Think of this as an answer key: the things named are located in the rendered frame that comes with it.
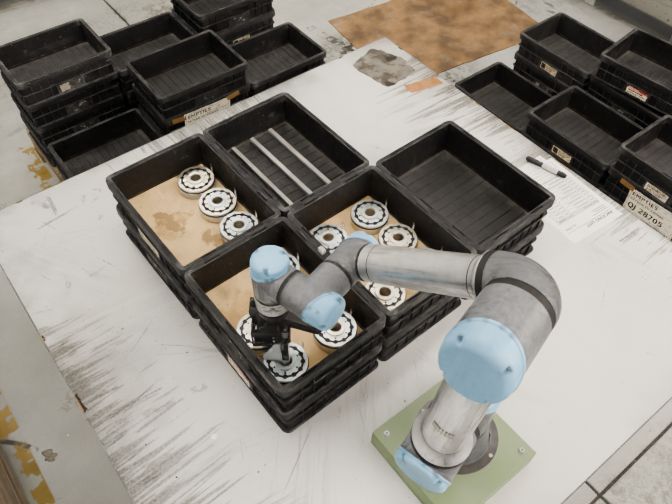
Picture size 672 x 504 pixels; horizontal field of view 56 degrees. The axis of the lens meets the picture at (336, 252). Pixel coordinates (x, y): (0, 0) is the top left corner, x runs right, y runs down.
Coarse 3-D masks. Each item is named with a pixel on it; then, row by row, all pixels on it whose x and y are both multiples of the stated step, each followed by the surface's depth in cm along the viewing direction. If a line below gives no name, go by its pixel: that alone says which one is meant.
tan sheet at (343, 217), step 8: (360, 200) 178; (336, 216) 175; (344, 216) 175; (320, 224) 173; (336, 224) 173; (344, 224) 173; (352, 232) 171; (376, 240) 170; (384, 296) 158; (408, 296) 159
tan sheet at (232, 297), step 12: (240, 276) 161; (216, 288) 159; (228, 288) 159; (240, 288) 159; (252, 288) 159; (216, 300) 157; (228, 300) 157; (240, 300) 157; (228, 312) 155; (240, 312) 155; (300, 336) 151; (312, 336) 151; (312, 348) 149; (312, 360) 147
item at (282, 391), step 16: (272, 224) 159; (288, 224) 159; (240, 240) 156; (304, 240) 156; (320, 256) 153; (192, 272) 150; (192, 288) 148; (352, 288) 148; (208, 304) 144; (368, 304) 145; (224, 320) 142; (384, 320) 142; (240, 336) 139; (368, 336) 141; (336, 352) 137; (256, 368) 136; (320, 368) 135; (272, 384) 132; (288, 384) 132; (304, 384) 135
